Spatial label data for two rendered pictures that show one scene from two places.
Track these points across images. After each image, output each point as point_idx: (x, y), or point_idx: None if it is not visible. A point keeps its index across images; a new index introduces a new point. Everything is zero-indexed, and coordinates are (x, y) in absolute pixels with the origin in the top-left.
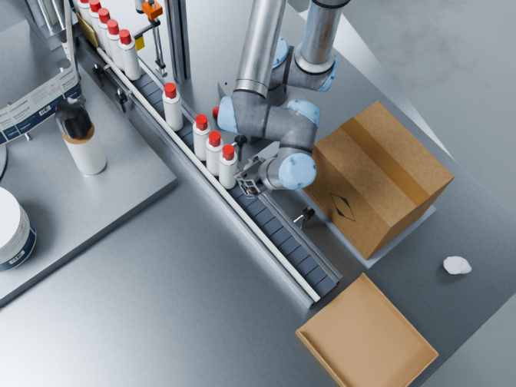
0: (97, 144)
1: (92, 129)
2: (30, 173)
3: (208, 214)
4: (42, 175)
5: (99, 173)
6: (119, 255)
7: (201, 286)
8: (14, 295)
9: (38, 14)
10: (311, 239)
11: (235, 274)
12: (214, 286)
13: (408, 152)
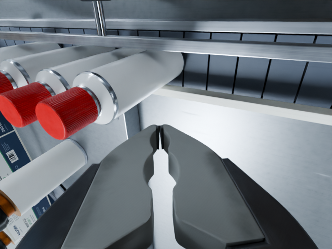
0: (36, 182)
1: (5, 194)
2: (71, 183)
3: (196, 108)
4: (75, 180)
5: (87, 157)
6: (170, 196)
7: (272, 194)
8: (150, 247)
9: None
10: None
11: (309, 160)
12: (290, 187)
13: None
